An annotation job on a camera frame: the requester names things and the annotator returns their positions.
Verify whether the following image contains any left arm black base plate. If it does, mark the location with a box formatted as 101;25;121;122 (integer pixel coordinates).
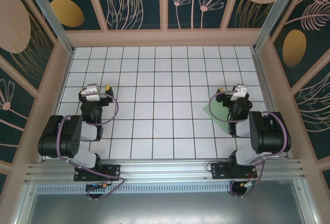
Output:
73;164;122;183

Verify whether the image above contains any grey metal sheet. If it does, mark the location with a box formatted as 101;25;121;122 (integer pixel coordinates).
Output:
15;182;320;224

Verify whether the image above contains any black controller board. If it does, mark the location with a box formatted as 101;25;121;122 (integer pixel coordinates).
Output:
86;182;114;191

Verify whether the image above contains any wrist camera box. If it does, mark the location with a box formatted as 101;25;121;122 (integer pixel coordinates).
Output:
230;84;249;103
80;84;101;103

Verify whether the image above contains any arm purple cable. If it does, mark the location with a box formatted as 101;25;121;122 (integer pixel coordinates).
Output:
57;93;127;201
209;90;289;199

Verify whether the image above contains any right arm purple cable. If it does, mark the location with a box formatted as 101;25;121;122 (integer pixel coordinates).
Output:
209;90;289;199

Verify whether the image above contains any aluminium side rail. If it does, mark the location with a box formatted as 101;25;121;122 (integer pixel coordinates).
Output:
251;50;288;159

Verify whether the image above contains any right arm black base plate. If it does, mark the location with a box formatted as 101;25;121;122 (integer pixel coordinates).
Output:
210;162;258;181

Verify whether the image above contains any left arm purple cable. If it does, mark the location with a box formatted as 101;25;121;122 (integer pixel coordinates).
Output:
57;93;127;201

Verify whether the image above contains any aluminium corner post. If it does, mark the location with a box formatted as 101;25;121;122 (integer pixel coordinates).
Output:
21;0;76;56
252;0;311;52

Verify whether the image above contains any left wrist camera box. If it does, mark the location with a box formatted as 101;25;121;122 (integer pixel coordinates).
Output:
80;84;101;103

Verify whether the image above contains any long aluminium base rail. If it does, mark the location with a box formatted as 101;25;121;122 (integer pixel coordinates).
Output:
24;158;306;183

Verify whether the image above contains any green paper sheet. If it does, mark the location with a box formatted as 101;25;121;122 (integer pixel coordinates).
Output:
202;102;231;135

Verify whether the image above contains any slotted grey cable duct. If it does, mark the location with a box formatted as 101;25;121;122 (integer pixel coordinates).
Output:
36;182;233;194

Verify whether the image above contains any red wire with yellow connector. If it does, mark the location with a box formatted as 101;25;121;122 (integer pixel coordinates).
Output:
239;171;256;187
101;172;113;187

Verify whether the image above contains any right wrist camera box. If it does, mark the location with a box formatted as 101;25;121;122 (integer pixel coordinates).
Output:
230;84;249;103

